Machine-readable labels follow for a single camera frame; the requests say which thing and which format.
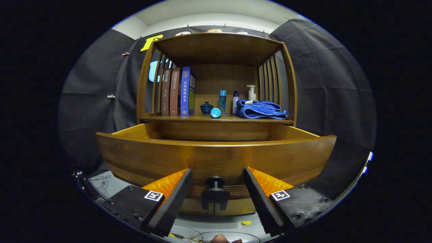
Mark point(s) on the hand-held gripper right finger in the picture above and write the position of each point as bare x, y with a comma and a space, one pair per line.
263, 206

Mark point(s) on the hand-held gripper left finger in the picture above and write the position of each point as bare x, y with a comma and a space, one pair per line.
173, 206

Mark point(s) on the black drawer knob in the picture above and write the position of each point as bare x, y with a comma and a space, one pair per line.
216, 194

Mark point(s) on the wooden drawer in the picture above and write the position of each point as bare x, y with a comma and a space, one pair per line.
216, 158

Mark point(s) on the blue white cosmetic tube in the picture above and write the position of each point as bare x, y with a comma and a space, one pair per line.
216, 113

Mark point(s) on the wooden cabinet door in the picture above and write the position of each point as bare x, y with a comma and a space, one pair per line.
239, 206
192, 206

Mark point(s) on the wooden countertop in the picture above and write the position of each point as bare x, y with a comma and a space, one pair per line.
202, 117

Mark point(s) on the wooden cabinet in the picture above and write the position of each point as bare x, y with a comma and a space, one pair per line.
216, 50

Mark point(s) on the yellow floor tape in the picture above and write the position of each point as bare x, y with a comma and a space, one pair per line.
245, 222

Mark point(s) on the blue towel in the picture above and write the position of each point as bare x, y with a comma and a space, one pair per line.
260, 109

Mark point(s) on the blue lidded teacup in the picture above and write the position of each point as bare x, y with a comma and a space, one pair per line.
206, 108

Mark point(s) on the white bottle blue cap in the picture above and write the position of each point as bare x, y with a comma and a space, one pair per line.
235, 104

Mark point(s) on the white pump bottle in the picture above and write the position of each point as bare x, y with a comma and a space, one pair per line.
251, 95

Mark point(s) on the reddish brown book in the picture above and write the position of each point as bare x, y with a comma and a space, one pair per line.
174, 94

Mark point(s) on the dark brown book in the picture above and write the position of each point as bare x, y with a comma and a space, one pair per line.
166, 94

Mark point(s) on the clear blue bottle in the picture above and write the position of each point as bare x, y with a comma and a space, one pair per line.
223, 99

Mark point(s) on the blue book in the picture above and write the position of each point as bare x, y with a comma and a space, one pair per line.
185, 91

